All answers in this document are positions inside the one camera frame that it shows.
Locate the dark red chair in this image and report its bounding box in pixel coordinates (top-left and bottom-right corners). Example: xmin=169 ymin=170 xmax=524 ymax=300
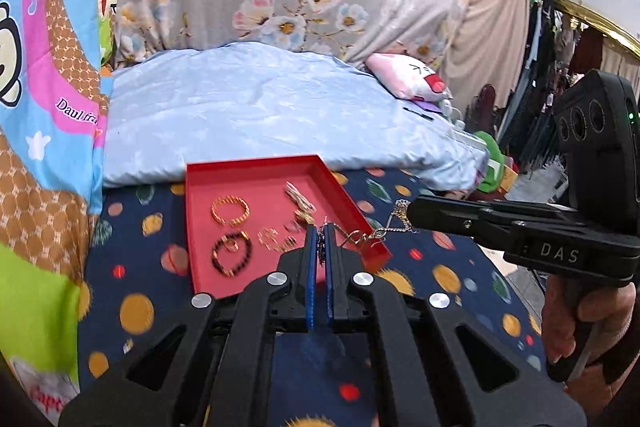
xmin=472 ymin=83 xmax=496 ymax=132

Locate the colourful monkey print blanket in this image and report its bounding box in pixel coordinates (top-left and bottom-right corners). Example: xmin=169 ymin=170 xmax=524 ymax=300
xmin=1 ymin=0 xmax=117 ymax=426

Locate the red jewelry tray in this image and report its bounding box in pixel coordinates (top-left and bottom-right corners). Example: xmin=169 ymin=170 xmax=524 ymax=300
xmin=184 ymin=155 xmax=382 ymax=298

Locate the silver chain necklace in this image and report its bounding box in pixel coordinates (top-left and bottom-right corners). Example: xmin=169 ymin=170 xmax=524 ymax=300
xmin=316 ymin=198 xmax=417 ymax=266

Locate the beige hanging curtain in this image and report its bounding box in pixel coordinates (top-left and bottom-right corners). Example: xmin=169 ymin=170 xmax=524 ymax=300
xmin=439 ymin=0 xmax=529 ymax=110

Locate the gold chain bracelet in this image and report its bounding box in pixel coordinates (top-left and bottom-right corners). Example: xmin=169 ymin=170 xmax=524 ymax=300
xmin=209 ymin=194 xmax=252 ymax=229

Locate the black bead bracelet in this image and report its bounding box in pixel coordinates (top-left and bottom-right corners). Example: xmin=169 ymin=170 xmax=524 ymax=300
xmin=210 ymin=231 xmax=254 ymax=279

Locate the person right hand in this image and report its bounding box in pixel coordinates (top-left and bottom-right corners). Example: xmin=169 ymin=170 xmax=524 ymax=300
xmin=540 ymin=274 xmax=637 ymax=413

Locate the navy planet print bedsheet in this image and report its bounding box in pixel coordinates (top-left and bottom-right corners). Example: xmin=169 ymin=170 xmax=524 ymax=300
xmin=76 ymin=169 xmax=544 ymax=426

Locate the green bag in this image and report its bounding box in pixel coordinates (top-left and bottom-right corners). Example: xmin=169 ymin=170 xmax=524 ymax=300
xmin=474 ymin=131 xmax=504 ymax=194

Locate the light blue quilt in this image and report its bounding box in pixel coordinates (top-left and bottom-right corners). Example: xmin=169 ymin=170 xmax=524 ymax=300
xmin=103 ymin=42 xmax=489 ymax=192

